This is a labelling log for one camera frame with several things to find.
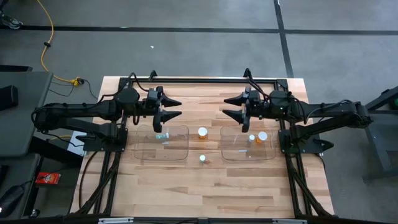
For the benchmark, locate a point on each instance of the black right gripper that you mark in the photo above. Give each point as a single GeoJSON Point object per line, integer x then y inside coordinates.
{"type": "Point", "coordinates": [256, 112]}

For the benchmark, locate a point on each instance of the yellow power plug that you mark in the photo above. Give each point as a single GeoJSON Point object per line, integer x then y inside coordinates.
{"type": "Point", "coordinates": [75, 81]}

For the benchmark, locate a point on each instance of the white paper sheet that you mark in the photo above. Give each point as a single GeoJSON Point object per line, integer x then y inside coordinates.
{"type": "Point", "coordinates": [76, 146]}

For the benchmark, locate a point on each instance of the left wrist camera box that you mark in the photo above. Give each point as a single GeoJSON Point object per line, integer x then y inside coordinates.
{"type": "Point", "coordinates": [151, 97]}

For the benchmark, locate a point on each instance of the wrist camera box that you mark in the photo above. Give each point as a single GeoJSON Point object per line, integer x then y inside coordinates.
{"type": "Point", "coordinates": [151, 97]}
{"type": "Point", "coordinates": [254, 98]}

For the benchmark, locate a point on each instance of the black box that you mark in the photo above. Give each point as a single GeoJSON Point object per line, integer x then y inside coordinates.
{"type": "Point", "coordinates": [8, 97]}

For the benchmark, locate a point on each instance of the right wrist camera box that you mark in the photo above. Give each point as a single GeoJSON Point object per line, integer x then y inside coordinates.
{"type": "Point", "coordinates": [254, 98]}

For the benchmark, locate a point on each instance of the silver metal bracket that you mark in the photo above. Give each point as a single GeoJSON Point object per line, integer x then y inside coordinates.
{"type": "Point", "coordinates": [115, 220]}
{"type": "Point", "coordinates": [289, 221]}

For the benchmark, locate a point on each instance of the black aluminium table frame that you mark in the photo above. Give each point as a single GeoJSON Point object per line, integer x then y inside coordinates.
{"type": "Point", "coordinates": [202, 80]}

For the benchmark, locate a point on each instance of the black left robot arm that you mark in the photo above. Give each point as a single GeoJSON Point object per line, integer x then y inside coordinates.
{"type": "Point", "coordinates": [93, 109]}

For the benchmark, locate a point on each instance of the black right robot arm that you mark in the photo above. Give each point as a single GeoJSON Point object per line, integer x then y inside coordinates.
{"type": "Point", "coordinates": [326, 110]}

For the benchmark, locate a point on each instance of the grey desk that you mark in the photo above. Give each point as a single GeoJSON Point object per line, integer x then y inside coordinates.
{"type": "Point", "coordinates": [25, 130]}
{"type": "Point", "coordinates": [21, 168]}

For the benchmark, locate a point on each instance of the person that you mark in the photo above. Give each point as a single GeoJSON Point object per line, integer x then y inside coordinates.
{"type": "Point", "coordinates": [11, 22]}

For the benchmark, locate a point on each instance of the black clamp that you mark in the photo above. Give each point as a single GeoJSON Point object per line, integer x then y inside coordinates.
{"type": "Point", "coordinates": [247, 73]}
{"type": "Point", "coordinates": [323, 144]}
{"type": "Point", "coordinates": [152, 74]}
{"type": "Point", "coordinates": [85, 137]}

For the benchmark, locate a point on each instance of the clear plastic bin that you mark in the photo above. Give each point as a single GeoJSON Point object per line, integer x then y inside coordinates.
{"type": "Point", "coordinates": [149, 152]}
{"type": "Point", "coordinates": [236, 155]}

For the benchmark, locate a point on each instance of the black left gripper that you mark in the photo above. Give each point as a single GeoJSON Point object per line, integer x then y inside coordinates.
{"type": "Point", "coordinates": [149, 111]}

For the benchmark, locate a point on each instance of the small white-capped pill bottle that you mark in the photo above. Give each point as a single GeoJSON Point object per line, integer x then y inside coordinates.
{"type": "Point", "coordinates": [251, 137]}
{"type": "Point", "coordinates": [202, 158]}

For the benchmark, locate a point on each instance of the orange pill bottle white cap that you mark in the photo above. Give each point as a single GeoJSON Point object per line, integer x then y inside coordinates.
{"type": "Point", "coordinates": [202, 132]}
{"type": "Point", "coordinates": [262, 136]}

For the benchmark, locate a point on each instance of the black flat panel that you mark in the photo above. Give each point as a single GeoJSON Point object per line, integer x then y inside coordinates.
{"type": "Point", "coordinates": [15, 68]}

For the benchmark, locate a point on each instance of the red box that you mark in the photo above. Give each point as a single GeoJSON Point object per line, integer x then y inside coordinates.
{"type": "Point", "coordinates": [48, 178]}

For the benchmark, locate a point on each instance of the black computer mouse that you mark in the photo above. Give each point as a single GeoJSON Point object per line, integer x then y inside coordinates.
{"type": "Point", "coordinates": [11, 197]}

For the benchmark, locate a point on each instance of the green object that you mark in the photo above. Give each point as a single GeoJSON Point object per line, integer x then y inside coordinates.
{"type": "Point", "coordinates": [395, 104]}

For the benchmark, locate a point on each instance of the grey metal stand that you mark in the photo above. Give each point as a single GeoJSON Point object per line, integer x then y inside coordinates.
{"type": "Point", "coordinates": [377, 149]}

